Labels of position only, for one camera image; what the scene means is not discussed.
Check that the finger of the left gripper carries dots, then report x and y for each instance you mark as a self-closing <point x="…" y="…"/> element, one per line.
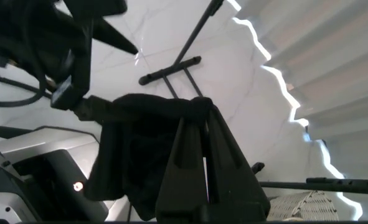
<point x="96" y="7"/>
<point x="109" y="35"/>

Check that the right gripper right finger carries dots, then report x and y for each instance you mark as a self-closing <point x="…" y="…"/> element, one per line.
<point x="233" y="193"/>

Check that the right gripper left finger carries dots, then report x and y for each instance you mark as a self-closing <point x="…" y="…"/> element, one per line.
<point x="180" y="193"/>

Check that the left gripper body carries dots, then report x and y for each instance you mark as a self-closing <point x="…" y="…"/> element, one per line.
<point x="53" y="31"/>

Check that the black garment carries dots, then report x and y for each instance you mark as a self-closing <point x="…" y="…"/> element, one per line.
<point x="134" y="140"/>

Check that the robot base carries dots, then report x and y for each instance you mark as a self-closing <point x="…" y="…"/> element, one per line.
<point x="31" y="146"/>

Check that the white laundry basket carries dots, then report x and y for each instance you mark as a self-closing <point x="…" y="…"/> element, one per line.
<point x="302" y="207"/>

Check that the black clothes rack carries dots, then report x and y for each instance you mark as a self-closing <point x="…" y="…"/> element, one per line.
<point x="171" y="70"/>

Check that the white curtain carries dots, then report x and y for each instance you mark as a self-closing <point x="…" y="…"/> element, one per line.
<point x="327" y="46"/>

